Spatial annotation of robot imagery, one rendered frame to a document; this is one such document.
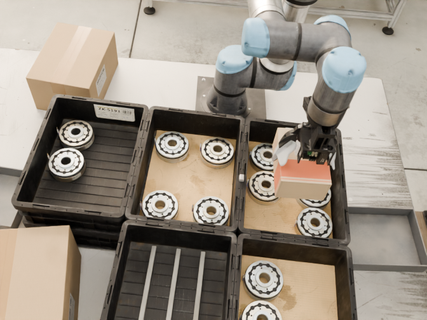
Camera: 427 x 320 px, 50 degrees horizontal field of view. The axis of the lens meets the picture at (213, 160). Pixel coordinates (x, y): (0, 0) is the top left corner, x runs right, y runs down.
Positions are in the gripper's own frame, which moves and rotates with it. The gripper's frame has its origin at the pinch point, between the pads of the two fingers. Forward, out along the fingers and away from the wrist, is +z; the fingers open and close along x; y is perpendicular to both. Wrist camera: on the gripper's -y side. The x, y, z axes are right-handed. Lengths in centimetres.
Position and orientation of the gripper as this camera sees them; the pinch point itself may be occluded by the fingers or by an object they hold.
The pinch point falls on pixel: (301, 160)
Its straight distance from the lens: 115.2
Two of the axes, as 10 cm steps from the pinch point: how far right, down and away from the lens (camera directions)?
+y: -0.3, 8.2, -5.7
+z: -0.8, 5.7, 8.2
